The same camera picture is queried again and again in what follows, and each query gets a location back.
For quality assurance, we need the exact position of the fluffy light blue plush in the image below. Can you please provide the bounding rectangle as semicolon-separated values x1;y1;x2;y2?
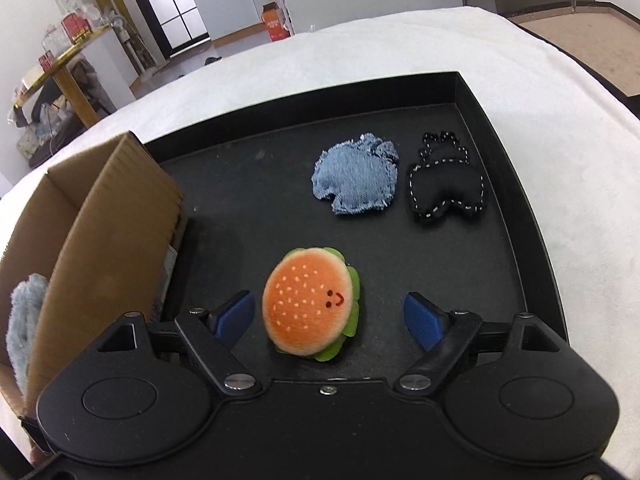
6;273;49;396

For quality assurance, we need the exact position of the large flat cardboard tray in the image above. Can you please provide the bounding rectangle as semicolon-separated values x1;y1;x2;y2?
508;1;639;106

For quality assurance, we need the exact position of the black framed glass door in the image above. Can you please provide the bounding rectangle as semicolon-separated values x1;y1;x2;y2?
136;0;209;60

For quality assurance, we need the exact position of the orange carton box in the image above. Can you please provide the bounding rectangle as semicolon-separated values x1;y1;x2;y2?
262;2;291;42

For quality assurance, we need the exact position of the yellow round side table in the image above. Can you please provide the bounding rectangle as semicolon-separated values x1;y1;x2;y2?
12;24;113;128

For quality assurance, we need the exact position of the brown cardboard box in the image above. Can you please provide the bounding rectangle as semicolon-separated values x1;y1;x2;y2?
1;133;183;417

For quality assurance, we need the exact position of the red snack box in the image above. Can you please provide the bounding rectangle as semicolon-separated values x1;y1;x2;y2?
61;12;92;44

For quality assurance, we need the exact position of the black plastic tray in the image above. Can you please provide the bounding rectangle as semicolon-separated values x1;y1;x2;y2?
146;73;566;382

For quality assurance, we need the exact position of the black stitched stuffed toy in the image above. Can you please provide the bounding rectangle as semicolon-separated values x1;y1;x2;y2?
407;131;487;226

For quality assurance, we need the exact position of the burger plush toy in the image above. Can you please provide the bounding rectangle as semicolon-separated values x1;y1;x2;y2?
262;247;361;362

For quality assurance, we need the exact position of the denim stuffed toy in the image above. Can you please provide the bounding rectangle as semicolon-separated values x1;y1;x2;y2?
311;132;399;216

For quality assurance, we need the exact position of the clutter pile under table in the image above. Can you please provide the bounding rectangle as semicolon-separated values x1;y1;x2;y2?
11;55;116;169

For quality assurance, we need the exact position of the white bed cover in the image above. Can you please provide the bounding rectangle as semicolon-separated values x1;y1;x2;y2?
0;4;640;478

